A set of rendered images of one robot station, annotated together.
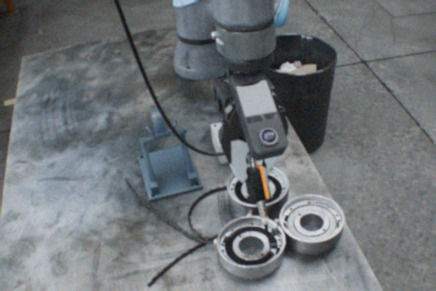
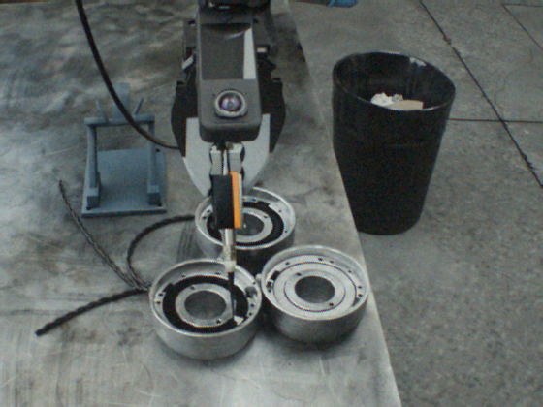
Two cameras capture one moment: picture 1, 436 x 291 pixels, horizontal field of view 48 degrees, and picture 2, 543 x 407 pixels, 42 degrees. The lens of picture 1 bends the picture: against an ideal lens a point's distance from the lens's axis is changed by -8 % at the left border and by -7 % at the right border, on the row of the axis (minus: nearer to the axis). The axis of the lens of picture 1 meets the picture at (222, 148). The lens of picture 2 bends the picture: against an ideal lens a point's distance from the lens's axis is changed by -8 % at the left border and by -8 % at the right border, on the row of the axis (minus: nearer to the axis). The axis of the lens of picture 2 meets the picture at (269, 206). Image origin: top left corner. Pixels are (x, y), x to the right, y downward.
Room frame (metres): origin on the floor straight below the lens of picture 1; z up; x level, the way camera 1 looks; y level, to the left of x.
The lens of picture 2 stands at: (0.02, -0.12, 1.34)
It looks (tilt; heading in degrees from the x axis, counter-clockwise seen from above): 38 degrees down; 4
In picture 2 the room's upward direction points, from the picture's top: 3 degrees clockwise
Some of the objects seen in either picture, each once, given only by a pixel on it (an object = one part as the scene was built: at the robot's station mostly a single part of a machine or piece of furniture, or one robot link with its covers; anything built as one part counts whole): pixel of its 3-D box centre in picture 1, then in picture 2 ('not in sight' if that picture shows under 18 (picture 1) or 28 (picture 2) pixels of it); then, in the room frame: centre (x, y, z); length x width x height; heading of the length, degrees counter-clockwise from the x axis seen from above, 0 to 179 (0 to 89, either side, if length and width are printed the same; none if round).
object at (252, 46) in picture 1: (243, 36); not in sight; (0.59, -0.04, 1.15); 0.08 x 0.08 x 0.05
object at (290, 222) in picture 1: (311, 226); (313, 296); (0.56, -0.13, 0.82); 0.08 x 0.08 x 0.02
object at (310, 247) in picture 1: (311, 226); (314, 296); (0.56, -0.13, 0.82); 0.10 x 0.10 x 0.04
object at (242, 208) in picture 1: (258, 192); (244, 231); (0.65, -0.05, 0.82); 0.10 x 0.10 x 0.04
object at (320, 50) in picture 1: (294, 96); (385, 144); (1.81, -0.32, 0.21); 0.34 x 0.34 x 0.43
